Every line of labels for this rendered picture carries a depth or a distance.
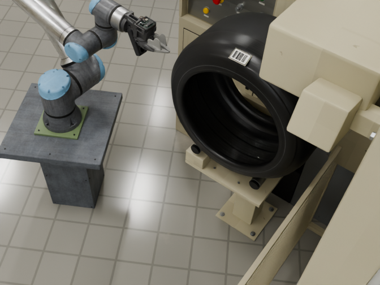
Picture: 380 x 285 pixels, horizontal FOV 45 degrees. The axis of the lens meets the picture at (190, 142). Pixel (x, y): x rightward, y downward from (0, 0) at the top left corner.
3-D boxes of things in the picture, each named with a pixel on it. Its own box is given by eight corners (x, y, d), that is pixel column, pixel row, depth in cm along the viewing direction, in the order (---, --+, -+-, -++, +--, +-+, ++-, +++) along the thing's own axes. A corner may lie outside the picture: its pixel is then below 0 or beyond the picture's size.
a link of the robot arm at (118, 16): (110, 31, 183) (126, 20, 188) (119, 37, 182) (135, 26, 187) (109, 12, 176) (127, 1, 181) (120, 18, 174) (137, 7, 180)
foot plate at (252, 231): (240, 186, 287) (240, 184, 285) (277, 209, 277) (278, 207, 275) (215, 215, 272) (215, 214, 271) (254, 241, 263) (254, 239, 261)
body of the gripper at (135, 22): (145, 31, 171) (120, 16, 174) (143, 49, 178) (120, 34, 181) (158, 22, 175) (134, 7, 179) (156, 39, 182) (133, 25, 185)
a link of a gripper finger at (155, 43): (165, 46, 170) (146, 34, 173) (163, 58, 175) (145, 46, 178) (170, 42, 172) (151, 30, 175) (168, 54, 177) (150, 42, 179)
